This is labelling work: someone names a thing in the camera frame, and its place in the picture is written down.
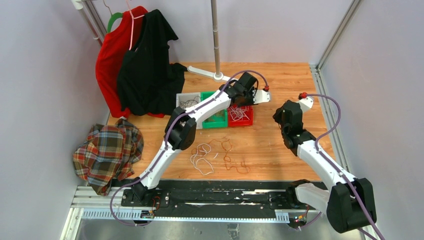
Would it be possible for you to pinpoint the red t-shirt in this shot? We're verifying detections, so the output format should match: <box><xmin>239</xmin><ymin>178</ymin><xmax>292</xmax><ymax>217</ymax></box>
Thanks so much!
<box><xmin>95</xmin><ymin>6</ymin><xmax>165</xmax><ymax>119</ymax></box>

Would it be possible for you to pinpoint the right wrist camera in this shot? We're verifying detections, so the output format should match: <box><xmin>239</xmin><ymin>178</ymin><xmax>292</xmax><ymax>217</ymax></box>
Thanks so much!
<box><xmin>297</xmin><ymin>92</ymin><xmax>314</xmax><ymax>113</ymax></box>

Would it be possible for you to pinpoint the white plastic bin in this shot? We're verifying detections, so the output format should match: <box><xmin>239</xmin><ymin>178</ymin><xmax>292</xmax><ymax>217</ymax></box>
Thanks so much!
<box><xmin>175</xmin><ymin>92</ymin><xmax>201</xmax><ymax>109</ymax></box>

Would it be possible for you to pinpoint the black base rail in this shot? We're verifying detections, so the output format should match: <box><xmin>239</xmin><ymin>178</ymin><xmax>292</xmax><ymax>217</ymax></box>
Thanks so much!
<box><xmin>120</xmin><ymin>180</ymin><xmax>312</xmax><ymax>222</ymax></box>

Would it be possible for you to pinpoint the plaid flannel shirt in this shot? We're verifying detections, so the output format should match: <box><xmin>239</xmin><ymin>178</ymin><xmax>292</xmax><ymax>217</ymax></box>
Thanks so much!
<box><xmin>72</xmin><ymin>118</ymin><xmax>144</xmax><ymax>196</ymax></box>

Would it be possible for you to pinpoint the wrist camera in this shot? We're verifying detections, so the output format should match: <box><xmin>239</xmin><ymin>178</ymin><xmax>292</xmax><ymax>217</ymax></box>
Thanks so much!
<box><xmin>297</xmin><ymin>92</ymin><xmax>314</xmax><ymax>113</ymax></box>
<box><xmin>253</xmin><ymin>88</ymin><xmax>272</xmax><ymax>105</ymax></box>

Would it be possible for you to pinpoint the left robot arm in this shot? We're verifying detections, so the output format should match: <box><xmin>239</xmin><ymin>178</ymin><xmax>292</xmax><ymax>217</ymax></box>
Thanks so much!
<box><xmin>130</xmin><ymin>70</ymin><xmax>270</xmax><ymax>207</ymax></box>

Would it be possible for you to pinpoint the pink clothes hanger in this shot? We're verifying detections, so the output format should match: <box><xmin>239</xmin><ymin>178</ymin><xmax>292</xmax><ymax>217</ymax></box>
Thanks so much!
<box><xmin>125</xmin><ymin>0</ymin><xmax>145</xmax><ymax>50</ymax></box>

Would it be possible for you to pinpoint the green clothes hanger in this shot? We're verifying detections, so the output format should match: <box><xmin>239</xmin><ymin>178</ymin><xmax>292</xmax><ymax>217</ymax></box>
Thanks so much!
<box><xmin>106</xmin><ymin>12</ymin><xmax>123</xmax><ymax>33</ymax></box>

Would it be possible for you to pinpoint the red plastic bin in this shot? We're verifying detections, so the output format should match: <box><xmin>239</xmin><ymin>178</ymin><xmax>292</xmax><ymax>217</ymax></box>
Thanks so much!
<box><xmin>227</xmin><ymin>106</ymin><xmax>254</xmax><ymax>127</ymax></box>

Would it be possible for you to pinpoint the clothes rack metal frame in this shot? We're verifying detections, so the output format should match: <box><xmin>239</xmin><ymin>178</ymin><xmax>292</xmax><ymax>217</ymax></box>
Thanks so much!
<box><xmin>71</xmin><ymin>0</ymin><xmax>107</xmax><ymax>47</ymax></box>

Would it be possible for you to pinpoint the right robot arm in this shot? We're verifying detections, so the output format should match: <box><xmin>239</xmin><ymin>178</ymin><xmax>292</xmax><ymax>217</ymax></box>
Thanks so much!
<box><xmin>273</xmin><ymin>98</ymin><xmax>377</xmax><ymax>233</ymax></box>

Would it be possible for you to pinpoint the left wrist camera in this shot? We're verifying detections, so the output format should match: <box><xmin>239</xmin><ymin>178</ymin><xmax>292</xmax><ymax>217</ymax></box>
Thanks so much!
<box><xmin>253</xmin><ymin>88</ymin><xmax>272</xmax><ymax>105</ymax></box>

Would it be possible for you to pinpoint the white stand with metal pole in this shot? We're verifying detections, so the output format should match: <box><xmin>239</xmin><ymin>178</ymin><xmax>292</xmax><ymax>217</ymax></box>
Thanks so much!
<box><xmin>187</xmin><ymin>0</ymin><xmax>230</xmax><ymax>83</ymax></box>

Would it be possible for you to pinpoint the green plastic bin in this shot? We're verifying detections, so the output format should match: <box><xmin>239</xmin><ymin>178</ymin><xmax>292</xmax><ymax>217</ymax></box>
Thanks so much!
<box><xmin>202</xmin><ymin>109</ymin><xmax>228</xmax><ymax>129</ymax></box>

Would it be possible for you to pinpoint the black cable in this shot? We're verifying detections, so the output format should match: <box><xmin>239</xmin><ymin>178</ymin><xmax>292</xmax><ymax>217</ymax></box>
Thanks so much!
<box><xmin>178</xmin><ymin>96</ymin><xmax>201</xmax><ymax>110</ymax></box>

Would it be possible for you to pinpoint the black t-shirt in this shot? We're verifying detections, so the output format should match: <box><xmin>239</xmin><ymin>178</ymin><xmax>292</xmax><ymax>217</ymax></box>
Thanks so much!
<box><xmin>117</xmin><ymin>9</ymin><xmax>187</xmax><ymax>116</ymax></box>

